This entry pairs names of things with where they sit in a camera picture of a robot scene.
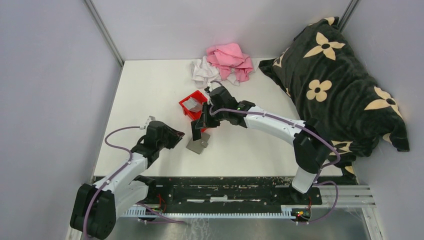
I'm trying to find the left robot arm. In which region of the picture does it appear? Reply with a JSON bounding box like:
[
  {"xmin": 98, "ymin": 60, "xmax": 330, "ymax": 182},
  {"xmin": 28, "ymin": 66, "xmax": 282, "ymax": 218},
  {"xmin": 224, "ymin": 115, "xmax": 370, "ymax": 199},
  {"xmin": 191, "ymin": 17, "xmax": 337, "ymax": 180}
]
[{"xmin": 69, "ymin": 119, "xmax": 185, "ymax": 240}]

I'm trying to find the aluminium rail frame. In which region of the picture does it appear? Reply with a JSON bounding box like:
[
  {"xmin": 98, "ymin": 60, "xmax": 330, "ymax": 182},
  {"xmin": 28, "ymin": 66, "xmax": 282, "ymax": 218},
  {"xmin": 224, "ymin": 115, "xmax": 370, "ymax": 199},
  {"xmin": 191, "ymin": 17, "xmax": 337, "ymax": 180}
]
[{"xmin": 66, "ymin": 184, "xmax": 377, "ymax": 240}]

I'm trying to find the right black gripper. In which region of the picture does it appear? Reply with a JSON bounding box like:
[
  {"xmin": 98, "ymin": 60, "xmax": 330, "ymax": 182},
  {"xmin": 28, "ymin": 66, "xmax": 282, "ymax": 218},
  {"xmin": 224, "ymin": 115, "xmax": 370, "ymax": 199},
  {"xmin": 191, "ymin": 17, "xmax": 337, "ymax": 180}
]
[{"xmin": 195, "ymin": 101, "xmax": 228, "ymax": 129}]

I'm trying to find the black floral pillow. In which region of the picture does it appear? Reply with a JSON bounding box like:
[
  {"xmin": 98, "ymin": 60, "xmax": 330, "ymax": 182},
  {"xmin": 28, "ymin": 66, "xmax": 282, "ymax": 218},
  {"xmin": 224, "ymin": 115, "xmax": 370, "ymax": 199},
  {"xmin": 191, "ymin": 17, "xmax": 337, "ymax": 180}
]
[{"xmin": 258, "ymin": 16, "xmax": 410, "ymax": 168}]

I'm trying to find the purple cable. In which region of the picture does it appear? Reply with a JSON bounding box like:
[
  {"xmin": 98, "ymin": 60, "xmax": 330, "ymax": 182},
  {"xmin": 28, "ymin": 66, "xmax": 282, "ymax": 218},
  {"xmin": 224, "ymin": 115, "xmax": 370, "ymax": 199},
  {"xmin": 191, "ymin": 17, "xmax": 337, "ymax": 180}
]
[
  {"xmin": 82, "ymin": 125, "xmax": 186, "ymax": 240},
  {"xmin": 206, "ymin": 80, "xmax": 341, "ymax": 225}
]

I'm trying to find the grey card holder wallet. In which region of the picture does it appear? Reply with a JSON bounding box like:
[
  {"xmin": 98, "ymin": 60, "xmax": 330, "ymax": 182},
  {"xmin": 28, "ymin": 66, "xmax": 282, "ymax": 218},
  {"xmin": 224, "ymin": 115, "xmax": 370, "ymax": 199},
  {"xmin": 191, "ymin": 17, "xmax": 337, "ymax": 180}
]
[{"xmin": 186, "ymin": 132, "xmax": 211, "ymax": 155}]

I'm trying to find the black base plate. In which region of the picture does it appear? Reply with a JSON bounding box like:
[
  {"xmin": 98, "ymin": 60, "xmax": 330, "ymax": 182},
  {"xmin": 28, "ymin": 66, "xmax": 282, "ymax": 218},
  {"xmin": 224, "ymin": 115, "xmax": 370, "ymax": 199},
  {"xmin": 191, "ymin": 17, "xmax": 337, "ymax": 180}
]
[{"xmin": 142, "ymin": 176, "xmax": 323, "ymax": 214}]

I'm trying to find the stack of cards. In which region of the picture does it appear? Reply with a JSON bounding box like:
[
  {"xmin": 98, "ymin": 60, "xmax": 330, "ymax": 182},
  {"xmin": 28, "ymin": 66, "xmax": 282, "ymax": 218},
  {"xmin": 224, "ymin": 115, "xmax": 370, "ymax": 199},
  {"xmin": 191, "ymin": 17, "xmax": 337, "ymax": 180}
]
[{"xmin": 182, "ymin": 97, "xmax": 203, "ymax": 113}]

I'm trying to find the red plastic bin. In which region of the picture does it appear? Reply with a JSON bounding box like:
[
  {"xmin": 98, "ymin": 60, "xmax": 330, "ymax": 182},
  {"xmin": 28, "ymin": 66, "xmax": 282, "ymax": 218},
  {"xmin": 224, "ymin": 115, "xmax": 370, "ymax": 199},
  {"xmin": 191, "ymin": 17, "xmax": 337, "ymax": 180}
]
[{"xmin": 178, "ymin": 90, "xmax": 208, "ymax": 121}]

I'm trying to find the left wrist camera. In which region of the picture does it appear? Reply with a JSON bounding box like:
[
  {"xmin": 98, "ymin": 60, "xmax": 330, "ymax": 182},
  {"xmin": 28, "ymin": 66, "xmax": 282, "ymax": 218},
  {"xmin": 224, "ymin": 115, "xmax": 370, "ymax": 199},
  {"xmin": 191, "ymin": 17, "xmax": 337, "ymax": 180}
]
[{"xmin": 139, "ymin": 115, "xmax": 156, "ymax": 130}]

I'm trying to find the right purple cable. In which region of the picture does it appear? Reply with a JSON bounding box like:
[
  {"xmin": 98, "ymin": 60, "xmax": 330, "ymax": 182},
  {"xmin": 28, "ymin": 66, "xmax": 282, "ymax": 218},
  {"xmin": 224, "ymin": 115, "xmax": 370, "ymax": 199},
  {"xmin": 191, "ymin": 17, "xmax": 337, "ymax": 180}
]
[{"xmin": 206, "ymin": 80, "xmax": 341, "ymax": 225}]

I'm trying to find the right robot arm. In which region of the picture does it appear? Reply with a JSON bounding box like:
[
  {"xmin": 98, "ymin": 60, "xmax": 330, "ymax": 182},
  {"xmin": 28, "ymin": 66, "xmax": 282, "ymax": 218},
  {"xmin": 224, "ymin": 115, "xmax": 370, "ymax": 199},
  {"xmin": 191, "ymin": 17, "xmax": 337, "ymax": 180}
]
[{"xmin": 191, "ymin": 86, "xmax": 334, "ymax": 204}]

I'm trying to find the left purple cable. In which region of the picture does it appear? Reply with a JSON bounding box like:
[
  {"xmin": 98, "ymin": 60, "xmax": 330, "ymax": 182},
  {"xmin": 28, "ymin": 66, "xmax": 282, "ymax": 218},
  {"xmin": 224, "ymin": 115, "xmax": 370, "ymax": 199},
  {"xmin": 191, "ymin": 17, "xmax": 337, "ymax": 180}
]
[{"xmin": 82, "ymin": 125, "xmax": 186, "ymax": 240}]

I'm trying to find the pink cloth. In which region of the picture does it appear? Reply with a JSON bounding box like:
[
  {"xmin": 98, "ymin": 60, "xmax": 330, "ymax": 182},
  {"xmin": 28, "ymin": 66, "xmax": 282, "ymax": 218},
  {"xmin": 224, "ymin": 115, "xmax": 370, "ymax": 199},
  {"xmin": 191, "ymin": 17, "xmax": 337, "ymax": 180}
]
[{"xmin": 206, "ymin": 43, "xmax": 254, "ymax": 83}]

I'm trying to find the white cloth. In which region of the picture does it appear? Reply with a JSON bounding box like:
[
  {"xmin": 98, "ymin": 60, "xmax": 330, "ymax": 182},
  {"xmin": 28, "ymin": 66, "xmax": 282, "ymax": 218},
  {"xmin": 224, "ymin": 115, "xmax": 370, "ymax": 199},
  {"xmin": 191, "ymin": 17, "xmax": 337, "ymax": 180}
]
[{"xmin": 190, "ymin": 55, "xmax": 240, "ymax": 89}]

